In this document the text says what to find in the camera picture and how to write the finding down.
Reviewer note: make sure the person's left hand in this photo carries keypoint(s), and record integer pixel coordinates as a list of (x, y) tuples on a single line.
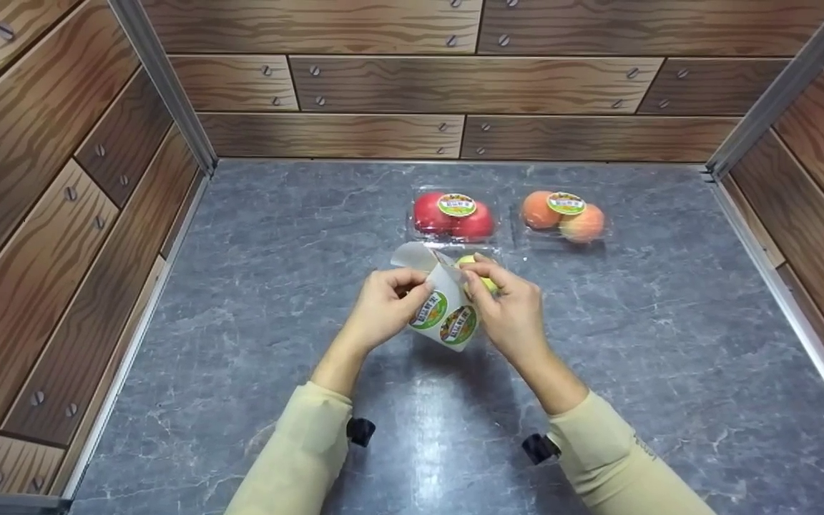
[(376, 315)]

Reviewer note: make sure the person's right hand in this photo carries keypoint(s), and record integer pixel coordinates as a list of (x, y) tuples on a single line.
[(516, 315)]

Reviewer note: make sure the person's left index finger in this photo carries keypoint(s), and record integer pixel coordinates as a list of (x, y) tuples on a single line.
[(405, 275)]

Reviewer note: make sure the person's left thumb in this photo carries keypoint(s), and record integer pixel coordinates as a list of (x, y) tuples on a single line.
[(415, 295)]

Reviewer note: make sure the person's right thumb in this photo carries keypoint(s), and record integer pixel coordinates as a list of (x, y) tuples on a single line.
[(476, 293)]

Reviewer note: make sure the person's right index finger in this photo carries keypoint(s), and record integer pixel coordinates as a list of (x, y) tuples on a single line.
[(489, 263)]

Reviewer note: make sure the white sticker backing strip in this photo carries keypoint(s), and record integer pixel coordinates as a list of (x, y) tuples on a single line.
[(446, 290)]

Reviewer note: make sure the person's left forearm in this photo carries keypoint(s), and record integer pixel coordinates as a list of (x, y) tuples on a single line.
[(305, 443)]

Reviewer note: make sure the person's right forearm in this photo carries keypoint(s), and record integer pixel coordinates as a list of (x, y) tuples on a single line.
[(598, 443)]

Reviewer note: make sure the clear box of green apples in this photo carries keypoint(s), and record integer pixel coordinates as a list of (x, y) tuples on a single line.
[(492, 252)]

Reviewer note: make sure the green oval sticker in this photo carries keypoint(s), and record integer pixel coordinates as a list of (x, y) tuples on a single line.
[(428, 310), (457, 204), (566, 203), (458, 325)]

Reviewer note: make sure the green apple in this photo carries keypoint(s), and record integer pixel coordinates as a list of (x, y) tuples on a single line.
[(466, 260)]

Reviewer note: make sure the clear box of red apples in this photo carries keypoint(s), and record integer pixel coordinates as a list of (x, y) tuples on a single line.
[(487, 236)]

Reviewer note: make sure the red apple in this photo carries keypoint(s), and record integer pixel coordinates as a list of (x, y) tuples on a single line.
[(475, 223), (430, 212)]

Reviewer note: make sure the clear box of peaches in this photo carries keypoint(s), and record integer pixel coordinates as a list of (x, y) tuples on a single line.
[(526, 239)]

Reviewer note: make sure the orange peach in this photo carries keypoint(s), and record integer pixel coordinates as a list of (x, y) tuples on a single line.
[(539, 209), (584, 224)]

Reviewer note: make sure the black wrist band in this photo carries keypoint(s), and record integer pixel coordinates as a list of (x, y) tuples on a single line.
[(360, 431), (539, 448)]

